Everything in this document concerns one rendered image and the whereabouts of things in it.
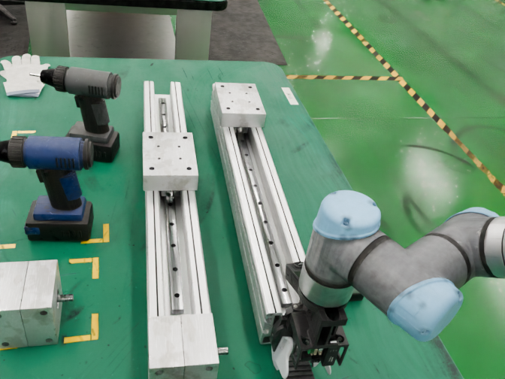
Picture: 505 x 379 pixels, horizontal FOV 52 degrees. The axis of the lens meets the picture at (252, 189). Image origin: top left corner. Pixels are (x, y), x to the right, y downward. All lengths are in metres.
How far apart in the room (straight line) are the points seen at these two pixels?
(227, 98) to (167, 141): 0.26
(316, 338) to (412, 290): 0.19
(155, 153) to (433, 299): 0.69
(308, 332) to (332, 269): 0.14
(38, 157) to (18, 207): 0.24
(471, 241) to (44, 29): 2.15
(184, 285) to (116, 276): 0.15
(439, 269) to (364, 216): 0.10
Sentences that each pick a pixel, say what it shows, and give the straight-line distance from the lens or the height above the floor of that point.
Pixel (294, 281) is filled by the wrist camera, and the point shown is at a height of 0.95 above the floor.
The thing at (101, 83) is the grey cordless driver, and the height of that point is 0.98.
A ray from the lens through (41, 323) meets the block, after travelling 0.89.
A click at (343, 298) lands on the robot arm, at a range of 0.70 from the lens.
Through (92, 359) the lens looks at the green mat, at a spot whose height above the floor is 0.78.
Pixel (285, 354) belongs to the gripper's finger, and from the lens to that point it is 0.83.
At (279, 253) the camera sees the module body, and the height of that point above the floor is 0.82.
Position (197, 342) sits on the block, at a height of 0.87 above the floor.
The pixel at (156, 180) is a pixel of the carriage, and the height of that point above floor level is 0.89.
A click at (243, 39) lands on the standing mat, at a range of 4.08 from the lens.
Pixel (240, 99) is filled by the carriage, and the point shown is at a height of 0.90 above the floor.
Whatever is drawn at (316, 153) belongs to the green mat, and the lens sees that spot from 1.40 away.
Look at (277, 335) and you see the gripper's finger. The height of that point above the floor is 0.88.
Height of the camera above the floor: 1.53
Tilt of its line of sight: 38 degrees down
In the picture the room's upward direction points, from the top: 9 degrees clockwise
